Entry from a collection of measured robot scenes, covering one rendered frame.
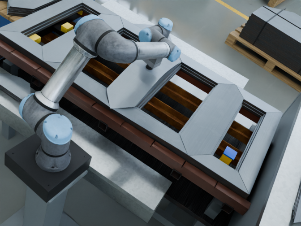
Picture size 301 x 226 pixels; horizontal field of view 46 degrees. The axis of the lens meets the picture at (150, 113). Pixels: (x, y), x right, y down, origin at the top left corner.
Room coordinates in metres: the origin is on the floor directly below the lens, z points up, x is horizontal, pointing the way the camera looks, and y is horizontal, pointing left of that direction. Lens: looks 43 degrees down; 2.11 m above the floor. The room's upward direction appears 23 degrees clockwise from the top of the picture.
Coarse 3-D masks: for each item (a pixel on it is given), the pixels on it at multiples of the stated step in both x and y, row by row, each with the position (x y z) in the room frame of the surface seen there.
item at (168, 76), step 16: (64, 16) 1.90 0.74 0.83; (32, 32) 1.62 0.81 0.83; (128, 32) 1.99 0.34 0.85; (16, 48) 1.44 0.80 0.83; (160, 80) 1.64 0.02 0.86; (208, 80) 1.85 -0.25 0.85; (144, 96) 1.45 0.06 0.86; (112, 112) 1.29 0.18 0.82; (144, 112) 1.34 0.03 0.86; (256, 112) 1.76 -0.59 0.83; (256, 128) 1.62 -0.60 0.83; (192, 160) 1.18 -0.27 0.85; (240, 160) 1.33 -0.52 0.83; (240, 192) 1.11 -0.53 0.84
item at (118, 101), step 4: (108, 92) 1.36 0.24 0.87; (112, 92) 1.37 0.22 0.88; (108, 96) 1.33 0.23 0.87; (112, 96) 1.34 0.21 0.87; (116, 96) 1.35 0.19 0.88; (108, 100) 1.31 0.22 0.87; (112, 100) 1.32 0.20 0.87; (116, 100) 1.33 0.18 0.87; (120, 100) 1.34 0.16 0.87; (124, 100) 1.34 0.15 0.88; (116, 104) 1.30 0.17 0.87; (120, 104) 1.31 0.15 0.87; (124, 104) 1.32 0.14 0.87; (128, 104) 1.33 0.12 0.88
